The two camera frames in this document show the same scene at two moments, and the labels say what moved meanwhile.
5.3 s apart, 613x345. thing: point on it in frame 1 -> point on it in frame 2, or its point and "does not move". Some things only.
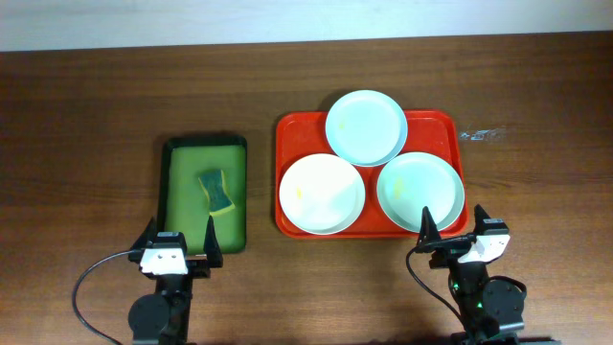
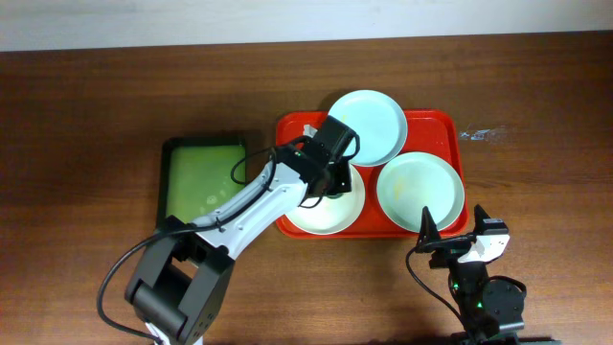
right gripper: (426, 237) does not move
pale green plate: (418, 180) does not move
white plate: (322, 194) does not move
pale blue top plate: (366, 127) does not move
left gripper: (199, 266) -> (336, 185)
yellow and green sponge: (215, 188) -> (335, 196)
